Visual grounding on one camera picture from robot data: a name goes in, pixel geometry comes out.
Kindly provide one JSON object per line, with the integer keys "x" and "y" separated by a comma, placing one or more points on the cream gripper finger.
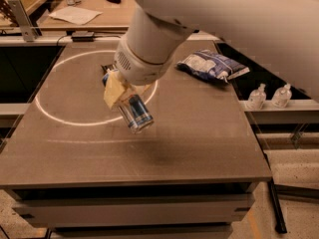
{"x": 141, "y": 90}
{"x": 115, "y": 87}

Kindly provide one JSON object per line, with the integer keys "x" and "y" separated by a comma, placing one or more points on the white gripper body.
{"x": 141, "y": 70}

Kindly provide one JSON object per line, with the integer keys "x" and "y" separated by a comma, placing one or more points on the red bull can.
{"x": 133, "y": 110}

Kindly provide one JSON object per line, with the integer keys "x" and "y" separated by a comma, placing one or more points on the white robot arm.
{"x": 280, "y": 35}

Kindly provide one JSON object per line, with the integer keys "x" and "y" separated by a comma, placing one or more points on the blue white chip bag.
{"x": 210, "y": 66}

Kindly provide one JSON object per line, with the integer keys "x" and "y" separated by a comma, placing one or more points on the white paper sheet left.
{"x": 75, "y": 15}

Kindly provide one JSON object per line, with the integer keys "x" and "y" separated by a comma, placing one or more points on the left clear sanitizer bottle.
{"x": 257, "y": 98}

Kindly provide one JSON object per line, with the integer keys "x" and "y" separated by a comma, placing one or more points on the clear sanitizer bottle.
{"x": 282, "y": 96}
{"x": 257, "y": 98}

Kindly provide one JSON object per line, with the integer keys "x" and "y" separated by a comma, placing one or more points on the grey drawer cabinet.
{"x": 185, "y": 211}

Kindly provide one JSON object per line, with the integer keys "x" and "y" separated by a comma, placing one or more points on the right clear sanitizer bottle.
{"x": 282, "y": 96}

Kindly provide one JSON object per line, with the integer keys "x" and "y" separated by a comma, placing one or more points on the black power adapter with cable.
{"x": 84, "y": 36}

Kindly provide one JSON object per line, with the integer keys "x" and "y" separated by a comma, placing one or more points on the left metal bracket post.
{"x": 28, "y": 29}

